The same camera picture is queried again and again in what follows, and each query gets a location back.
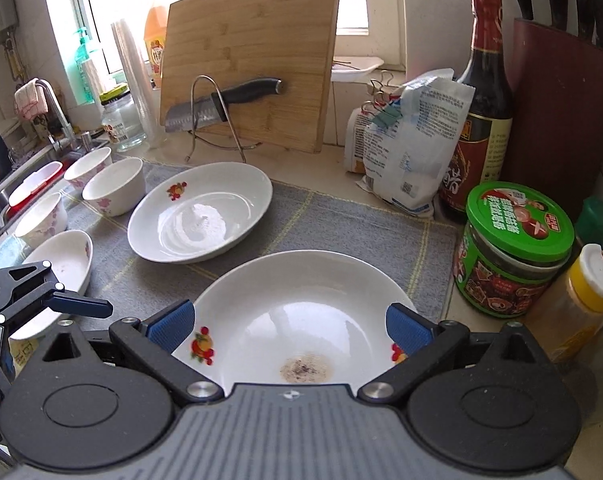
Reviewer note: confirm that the green-cap bottle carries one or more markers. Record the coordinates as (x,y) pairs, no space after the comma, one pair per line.
(596,222)

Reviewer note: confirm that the orange drink bottle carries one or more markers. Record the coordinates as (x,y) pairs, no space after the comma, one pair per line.
(156,35)

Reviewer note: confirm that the green soap dispenser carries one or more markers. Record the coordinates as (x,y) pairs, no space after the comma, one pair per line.
(84,70)

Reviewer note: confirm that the grey checked dish mat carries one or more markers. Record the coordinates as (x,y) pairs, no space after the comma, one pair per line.
(331,220)

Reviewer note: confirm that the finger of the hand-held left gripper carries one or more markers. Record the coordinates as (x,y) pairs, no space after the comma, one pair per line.
(76,305)

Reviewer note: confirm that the steel sink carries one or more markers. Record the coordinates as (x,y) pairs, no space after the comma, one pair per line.
(1,200)

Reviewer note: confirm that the glass jar yellow-green lid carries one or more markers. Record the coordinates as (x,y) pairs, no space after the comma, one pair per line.
(124,125)

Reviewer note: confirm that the pink and white cloth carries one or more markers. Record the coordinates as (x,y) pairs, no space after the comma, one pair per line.
(29,100)

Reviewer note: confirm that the bamboo cutting board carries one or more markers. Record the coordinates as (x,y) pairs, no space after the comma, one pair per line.
(261,35)

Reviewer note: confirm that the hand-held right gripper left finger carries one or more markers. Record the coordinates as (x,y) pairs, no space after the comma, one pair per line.
(171,327)

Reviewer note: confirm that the green-lid sauce jar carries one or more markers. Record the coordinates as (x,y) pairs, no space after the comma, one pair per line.
(511,240)

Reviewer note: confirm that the metal faucet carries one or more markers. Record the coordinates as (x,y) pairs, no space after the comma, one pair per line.
(61,115)

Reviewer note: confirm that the dark red knife block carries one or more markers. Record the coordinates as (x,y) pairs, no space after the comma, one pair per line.
(561,110)

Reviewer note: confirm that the white floral bowl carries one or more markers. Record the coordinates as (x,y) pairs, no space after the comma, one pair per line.
(87,165)
(114,185)
(41,217)

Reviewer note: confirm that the stack of clear plastic cups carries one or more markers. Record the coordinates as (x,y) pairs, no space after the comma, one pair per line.
(136,85)

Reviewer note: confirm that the dark soy sauce bottle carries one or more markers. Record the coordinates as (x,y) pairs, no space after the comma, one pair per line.
(484,85)

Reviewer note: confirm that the white plastic bag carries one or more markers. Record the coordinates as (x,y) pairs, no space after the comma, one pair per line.
(416,150)

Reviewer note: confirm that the orange and white bag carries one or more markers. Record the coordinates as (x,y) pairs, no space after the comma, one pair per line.
(356,140)

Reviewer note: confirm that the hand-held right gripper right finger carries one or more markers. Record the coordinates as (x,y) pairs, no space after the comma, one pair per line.
(406,327)

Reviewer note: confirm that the red and white container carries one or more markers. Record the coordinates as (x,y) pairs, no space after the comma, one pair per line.
(34,182)

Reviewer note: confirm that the yellow-lid spice jar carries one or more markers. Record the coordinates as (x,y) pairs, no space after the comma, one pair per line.
(576,300)

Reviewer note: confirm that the white windowsill dish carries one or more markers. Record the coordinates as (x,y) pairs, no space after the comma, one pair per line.
(356,67)

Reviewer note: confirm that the white fruit-print plate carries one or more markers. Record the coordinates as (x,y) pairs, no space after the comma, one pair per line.
(301,320)
(64,265)
(201,215)

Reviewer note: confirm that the green binder clip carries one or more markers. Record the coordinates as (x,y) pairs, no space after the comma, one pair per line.
(387,116)

